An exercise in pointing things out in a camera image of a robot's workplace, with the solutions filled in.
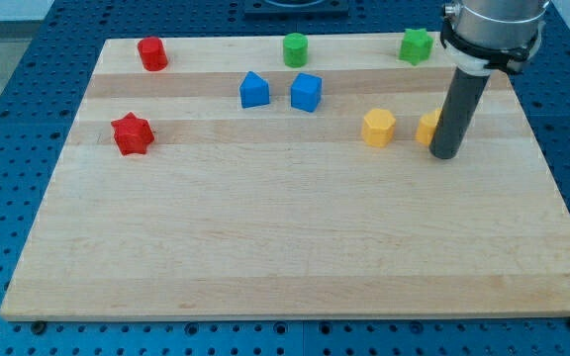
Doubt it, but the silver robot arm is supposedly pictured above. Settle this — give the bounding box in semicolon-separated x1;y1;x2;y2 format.
439;0;550;77

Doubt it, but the blue triangle block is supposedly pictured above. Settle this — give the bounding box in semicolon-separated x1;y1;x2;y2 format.
239;71;270;109

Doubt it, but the light wooden board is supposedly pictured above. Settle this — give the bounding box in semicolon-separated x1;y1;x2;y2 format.
0;34;570;321

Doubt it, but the blue cube block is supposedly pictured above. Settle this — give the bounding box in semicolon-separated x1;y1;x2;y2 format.
290;73;323;113

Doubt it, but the yellow hexagon block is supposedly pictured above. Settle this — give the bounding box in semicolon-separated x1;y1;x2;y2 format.
360;108;396;147

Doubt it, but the green cylinder block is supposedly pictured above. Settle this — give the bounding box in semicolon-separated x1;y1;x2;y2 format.
282;33;309;68

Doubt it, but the yellow block behind rod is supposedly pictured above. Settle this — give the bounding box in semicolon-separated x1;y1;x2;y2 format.
415;108;441;145

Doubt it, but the red star block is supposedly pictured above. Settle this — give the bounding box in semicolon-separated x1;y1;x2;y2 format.
111;112;154;155

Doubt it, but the red cylinder block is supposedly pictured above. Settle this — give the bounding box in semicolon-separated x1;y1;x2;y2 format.
138;37;168;71

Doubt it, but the green star block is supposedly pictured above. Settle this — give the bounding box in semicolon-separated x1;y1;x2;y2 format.
398;28;433;66

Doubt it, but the dark grey cylindrical pointer rod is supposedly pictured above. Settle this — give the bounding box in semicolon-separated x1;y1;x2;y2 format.
428;68;489;159

